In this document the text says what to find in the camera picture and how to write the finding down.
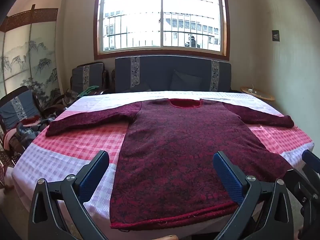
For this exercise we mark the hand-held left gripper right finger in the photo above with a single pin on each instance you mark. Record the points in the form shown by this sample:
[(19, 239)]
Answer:
[(228, 177)]

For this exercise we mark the grey-blue sofa with patterned bands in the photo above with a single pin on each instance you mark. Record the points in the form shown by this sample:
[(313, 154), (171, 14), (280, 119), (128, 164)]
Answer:
[(155, 75)]

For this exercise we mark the green cloth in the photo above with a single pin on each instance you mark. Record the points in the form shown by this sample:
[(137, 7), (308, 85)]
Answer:
[(90, 91)]

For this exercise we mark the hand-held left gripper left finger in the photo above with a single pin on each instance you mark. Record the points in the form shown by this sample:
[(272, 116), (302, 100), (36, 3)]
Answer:
[(93, 180)]

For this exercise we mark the dark red patterned sweater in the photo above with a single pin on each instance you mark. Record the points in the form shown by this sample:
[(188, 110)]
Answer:
[(175, 155)]

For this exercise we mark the small white object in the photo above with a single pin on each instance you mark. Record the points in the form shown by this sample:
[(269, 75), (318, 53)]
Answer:
[(252, 89)]

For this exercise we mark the pile of clothes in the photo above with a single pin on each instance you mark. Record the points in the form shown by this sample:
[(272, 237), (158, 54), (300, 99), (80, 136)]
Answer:
[(27, 130)]

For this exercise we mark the round wooden side table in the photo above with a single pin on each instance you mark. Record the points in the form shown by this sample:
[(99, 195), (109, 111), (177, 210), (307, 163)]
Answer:
[(260, 95)]

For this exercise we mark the folding screen with landscape painting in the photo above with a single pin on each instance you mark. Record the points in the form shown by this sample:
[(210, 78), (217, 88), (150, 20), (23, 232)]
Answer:
[(32, 55)]

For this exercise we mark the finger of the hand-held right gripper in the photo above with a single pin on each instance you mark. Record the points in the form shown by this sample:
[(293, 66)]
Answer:
[(311, 163)]

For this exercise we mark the window with brown frame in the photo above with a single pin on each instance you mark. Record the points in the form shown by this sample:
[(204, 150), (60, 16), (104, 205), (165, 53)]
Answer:
[(162, 17)]

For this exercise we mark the dark wall switch panel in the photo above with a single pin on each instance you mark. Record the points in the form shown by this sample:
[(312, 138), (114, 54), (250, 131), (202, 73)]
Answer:
[(275, 35)]

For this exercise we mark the wooden armchair with grey-blue cushion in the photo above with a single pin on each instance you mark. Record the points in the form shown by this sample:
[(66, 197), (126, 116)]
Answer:
[(22, 105), (95, 76)]

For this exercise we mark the pink checked blanket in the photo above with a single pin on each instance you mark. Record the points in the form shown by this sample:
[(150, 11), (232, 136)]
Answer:
[(75, 142)]

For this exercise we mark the dark grey cushion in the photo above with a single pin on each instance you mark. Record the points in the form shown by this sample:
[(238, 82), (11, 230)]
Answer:
[(185, 81)]

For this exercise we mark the dark patterned bag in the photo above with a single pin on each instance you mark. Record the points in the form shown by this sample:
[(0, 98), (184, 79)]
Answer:
[(71, 97)]

